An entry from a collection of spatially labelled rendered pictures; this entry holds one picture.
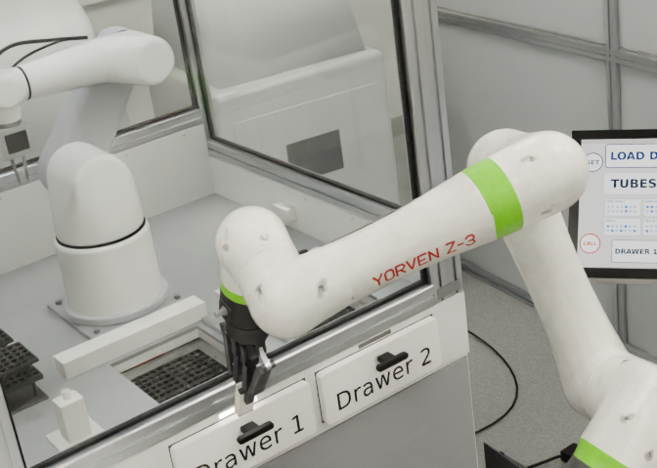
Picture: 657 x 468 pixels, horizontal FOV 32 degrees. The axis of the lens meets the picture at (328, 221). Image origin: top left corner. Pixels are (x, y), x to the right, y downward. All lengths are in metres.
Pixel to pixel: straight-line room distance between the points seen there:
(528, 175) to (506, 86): 2.32
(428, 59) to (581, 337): 0.59
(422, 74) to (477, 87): 1.97
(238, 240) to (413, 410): 0.82
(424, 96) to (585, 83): 1.56
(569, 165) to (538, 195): 0.06
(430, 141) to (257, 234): 0.62
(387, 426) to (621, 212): 0.63
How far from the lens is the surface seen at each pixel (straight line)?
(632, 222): 2.34
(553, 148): 1.67
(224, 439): 2.07
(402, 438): 2.37
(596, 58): 3.56
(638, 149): 2.39
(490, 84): 4.03
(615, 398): 1.82
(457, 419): 2.46
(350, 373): 2.18
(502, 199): 1.63
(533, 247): 1.86
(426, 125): 2.16
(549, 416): 3.62
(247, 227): 1.66
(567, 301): 1.89
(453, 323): 2.35
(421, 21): 2.11
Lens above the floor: 2.04
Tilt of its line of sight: 24 degrees down
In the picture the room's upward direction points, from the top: 8 degrees counter-clockwise
